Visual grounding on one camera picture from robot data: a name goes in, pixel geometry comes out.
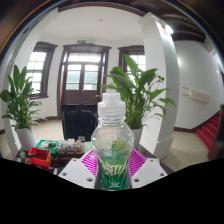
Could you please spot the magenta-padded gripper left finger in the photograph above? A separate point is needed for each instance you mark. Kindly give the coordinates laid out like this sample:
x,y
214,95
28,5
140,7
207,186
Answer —
x,y
75,171

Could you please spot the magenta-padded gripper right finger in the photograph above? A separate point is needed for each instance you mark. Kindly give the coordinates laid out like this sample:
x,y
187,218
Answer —
x,y
148,170

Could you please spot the clear green-labelled drink bottle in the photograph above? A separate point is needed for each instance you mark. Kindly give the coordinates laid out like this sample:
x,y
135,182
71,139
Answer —
x,y
112,143

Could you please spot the flat green book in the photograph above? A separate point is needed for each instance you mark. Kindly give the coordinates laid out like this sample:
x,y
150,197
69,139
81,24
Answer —
x,y
87,147

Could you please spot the red plastic box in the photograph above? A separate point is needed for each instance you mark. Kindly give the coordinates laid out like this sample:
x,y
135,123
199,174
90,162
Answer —
x,y
40,157

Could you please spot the green box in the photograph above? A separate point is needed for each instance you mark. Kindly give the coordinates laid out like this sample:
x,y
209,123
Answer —
x,y
46,145

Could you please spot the black chair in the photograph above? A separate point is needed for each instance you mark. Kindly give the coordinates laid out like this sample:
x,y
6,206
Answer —
x,y
80,123

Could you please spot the potted plant in white pot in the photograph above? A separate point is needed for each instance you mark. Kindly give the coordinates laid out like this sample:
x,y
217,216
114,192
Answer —
x,y
20,103
140,90

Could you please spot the brown wooden glazed door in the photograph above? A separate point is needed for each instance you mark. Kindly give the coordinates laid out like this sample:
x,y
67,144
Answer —
x,y
83,76

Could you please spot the brown-framed window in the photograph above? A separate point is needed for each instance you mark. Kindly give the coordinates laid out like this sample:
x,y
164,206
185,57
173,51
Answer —
x,y
38,70
140,61

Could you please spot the green exit sign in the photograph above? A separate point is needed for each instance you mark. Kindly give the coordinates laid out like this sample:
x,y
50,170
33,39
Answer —
x,y
81,41

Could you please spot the white wall-mounted box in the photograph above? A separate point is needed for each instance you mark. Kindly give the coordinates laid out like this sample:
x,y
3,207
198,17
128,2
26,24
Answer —
x,y
197,95

